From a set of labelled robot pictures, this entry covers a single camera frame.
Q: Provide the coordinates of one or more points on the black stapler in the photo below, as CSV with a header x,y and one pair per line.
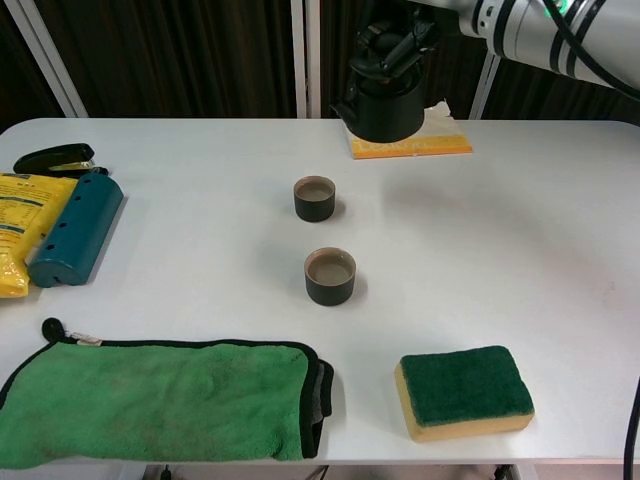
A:
x,y
50,157

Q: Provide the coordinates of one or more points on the yellow and white book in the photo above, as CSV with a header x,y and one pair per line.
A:
x,y
440,145

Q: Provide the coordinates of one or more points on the white partition frame post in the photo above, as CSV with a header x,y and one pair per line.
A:
x,y
484,90
298,60
47,65

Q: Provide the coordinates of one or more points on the green and yellow sponge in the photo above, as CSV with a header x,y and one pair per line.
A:
x,y
460,385

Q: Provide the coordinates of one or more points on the yellow snack bag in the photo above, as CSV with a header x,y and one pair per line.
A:
x,y
25,220

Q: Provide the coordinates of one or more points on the black teapot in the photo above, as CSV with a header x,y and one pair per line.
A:
x,y
390,115

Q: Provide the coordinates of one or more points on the dark ceramic cup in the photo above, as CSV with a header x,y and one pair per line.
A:
x,y
314,210
330,292

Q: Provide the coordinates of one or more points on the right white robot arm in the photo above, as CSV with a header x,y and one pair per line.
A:
x,y
525,30

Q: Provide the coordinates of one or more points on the green microfibre towel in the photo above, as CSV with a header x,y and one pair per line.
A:
x,y
150,400

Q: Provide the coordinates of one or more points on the teal cylindrical holder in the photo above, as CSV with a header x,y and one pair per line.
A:
x,y
80,230

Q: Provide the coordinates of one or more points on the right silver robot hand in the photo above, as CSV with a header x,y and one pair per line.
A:
x,y
395,45

